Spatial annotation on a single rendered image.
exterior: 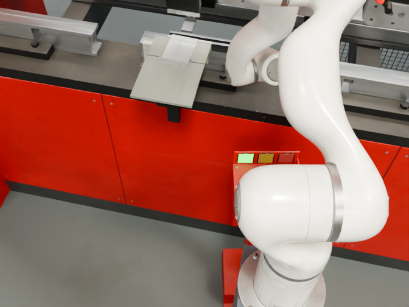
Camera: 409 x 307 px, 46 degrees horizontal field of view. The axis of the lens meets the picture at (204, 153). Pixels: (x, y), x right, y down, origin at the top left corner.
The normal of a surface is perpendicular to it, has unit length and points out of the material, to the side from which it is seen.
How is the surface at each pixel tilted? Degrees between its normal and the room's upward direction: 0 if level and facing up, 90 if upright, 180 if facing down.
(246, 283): 0
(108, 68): 0
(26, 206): 0
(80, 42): 90
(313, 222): 57
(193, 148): 90
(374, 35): 90
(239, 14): 90
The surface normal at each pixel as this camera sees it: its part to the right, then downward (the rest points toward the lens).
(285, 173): -0.01, -0.76
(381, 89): -0.22, 0.79
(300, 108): -0.60, 0.16
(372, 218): 0.26, 0.33
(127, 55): 0.01, -0.58
